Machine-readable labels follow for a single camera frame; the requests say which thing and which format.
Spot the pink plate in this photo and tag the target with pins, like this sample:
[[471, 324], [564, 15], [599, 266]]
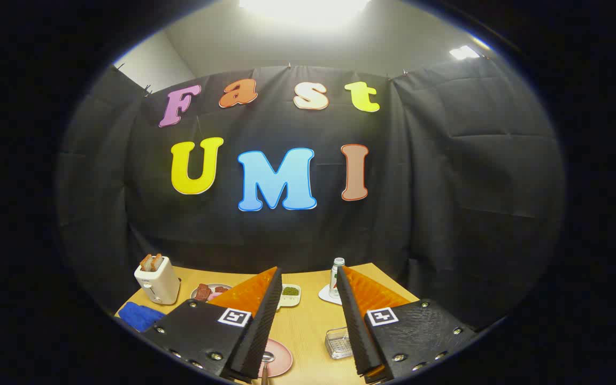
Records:
[[282, 359]]

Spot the oval plate with toy food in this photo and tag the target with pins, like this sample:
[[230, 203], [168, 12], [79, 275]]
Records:
[[203, 293]]

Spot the white square coaster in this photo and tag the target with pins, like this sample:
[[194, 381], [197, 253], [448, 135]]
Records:
[[325, 295]]

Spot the small ceiling light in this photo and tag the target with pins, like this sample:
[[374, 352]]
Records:
[[463, 52]]

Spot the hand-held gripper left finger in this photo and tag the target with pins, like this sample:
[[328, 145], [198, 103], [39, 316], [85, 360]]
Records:
[[265, 321]]

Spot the large ceiling light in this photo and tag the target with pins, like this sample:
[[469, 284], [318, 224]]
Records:
[[305, 8]]

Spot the white divided dish with beans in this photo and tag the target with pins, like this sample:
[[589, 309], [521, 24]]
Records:
[[290, 300]]

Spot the toast slice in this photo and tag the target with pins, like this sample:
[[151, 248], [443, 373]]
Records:
[[147, 263], [157, 261]]

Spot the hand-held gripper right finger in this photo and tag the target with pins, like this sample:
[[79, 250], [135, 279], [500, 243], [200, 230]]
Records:
[[353, 321]]

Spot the cream toaster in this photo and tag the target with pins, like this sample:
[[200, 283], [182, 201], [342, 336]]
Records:
[[158, 286]]

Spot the drink bottle with green label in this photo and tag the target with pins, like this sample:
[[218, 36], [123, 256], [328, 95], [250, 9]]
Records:
[[335, 283]]

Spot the blue cloth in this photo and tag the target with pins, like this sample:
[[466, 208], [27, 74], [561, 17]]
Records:
[[139, 315]]

